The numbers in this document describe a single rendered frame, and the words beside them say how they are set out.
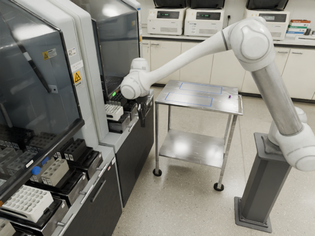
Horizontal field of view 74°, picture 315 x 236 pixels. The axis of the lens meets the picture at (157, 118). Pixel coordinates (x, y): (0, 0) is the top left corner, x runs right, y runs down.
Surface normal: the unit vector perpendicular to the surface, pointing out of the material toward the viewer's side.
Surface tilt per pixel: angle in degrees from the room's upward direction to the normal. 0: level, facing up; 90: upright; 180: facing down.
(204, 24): 90
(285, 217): 0
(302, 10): 90
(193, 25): 90
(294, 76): 90
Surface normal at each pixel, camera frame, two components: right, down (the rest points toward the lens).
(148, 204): 0.00, -0.84
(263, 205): -0.26, 0.52
